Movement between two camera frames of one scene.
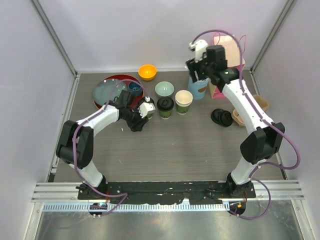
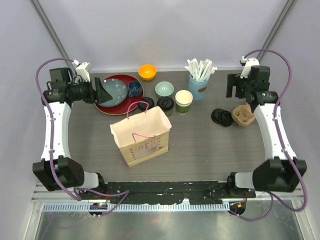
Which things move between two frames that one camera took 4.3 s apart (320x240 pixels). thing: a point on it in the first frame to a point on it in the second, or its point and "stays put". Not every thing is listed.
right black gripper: (193, 66) to (234, 79)
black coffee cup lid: (145, 99) stays put
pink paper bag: (232, 55) to (144, 135)
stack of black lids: (222, 117) stays put
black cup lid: (165, 104) stays put
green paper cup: (165, 115) stays put
